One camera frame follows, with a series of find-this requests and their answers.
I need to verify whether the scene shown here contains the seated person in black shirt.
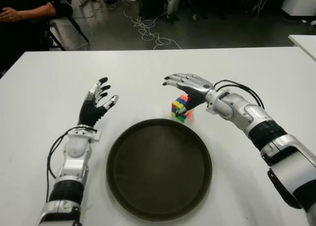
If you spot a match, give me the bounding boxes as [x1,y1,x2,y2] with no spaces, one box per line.
[0,0,74,75]

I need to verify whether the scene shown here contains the multicolour Rubik's cube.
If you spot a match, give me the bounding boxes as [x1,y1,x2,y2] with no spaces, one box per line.
[171,94,194,124]

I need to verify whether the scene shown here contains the white humanoid robot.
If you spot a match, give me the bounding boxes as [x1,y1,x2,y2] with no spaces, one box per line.
[165,0,181,24]

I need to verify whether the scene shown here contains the black chair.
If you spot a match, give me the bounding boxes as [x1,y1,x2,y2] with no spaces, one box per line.
[44,0,90,51]

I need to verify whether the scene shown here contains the white cabinet with black base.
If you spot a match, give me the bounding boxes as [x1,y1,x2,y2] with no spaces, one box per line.
[280,0,316,21]

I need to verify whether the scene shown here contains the white tangled floor cable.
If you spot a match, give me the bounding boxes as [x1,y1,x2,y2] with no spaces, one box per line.
[123,5,182,50]

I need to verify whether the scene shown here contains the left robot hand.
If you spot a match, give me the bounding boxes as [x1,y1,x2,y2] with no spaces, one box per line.
[78,77,119,128]

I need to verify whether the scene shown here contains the dark brown round plate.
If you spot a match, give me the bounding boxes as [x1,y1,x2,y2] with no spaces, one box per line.
[106,118,213,216]

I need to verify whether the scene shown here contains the white side table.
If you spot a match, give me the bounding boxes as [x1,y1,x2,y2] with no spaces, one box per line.
[288,34,316,62]

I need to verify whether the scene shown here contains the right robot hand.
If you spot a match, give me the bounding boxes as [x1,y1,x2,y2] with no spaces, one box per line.
[161,72,215,117]

